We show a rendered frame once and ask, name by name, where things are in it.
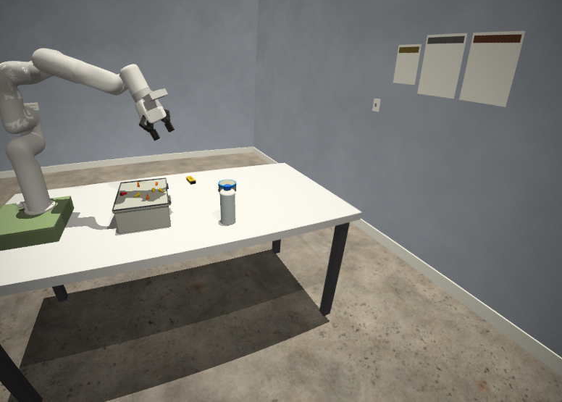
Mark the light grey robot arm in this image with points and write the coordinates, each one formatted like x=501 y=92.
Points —
x=15 y=119

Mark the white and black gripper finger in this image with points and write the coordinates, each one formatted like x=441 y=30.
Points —
x=150 y=128
x=167 y=122

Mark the grey bottle with blue cap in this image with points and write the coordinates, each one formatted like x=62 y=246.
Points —
x=227 y=205

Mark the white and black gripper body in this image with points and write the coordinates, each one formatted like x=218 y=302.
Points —
x=152 y=111

